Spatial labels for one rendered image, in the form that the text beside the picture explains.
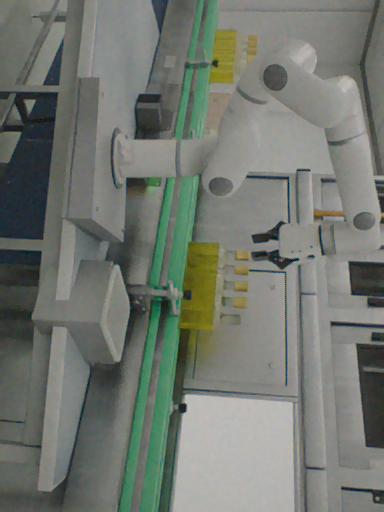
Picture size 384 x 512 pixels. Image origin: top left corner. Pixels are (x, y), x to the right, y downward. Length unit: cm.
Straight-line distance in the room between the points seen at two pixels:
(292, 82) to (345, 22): 674
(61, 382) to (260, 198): 113
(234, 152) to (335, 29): 672
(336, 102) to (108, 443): 94
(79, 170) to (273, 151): 553
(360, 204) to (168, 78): 113
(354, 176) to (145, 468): 83
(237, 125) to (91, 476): 88
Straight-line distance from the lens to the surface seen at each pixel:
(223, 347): 163
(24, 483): 162
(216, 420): 154
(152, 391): 141
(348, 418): 163
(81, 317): 119
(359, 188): 115
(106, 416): 138
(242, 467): 151
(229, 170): 120
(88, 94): 121
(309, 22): 776
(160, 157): 129
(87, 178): 114
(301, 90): 108
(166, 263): 148
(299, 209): 197
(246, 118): 120
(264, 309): 170
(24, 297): 187
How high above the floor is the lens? 114
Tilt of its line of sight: 6 degrees down
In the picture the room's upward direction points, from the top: 93 degrees clockwise
